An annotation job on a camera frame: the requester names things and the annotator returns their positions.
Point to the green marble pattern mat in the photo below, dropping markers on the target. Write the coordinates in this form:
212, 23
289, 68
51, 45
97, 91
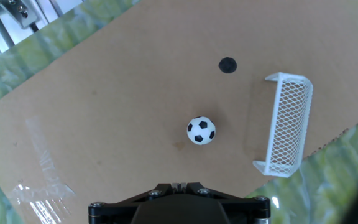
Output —
11, 62

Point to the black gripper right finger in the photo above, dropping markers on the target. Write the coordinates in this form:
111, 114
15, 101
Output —
247, 208

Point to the black and white soccer ball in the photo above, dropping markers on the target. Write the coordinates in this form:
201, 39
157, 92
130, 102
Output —
201, 130

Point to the clear tape strip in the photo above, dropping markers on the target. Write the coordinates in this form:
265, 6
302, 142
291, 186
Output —
45, 193

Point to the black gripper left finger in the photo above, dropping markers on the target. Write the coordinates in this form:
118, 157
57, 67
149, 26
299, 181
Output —
110, 211

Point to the white mesh toy goal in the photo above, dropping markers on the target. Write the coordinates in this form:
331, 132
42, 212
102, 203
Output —
273, 124

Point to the aluminium frame post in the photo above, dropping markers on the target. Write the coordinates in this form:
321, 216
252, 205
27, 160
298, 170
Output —
20, 12

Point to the brown cardboard sheet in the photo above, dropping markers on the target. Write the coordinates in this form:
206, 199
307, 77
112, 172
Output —
120, 124

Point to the black round dot marker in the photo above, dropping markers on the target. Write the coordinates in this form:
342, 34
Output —
227, 65

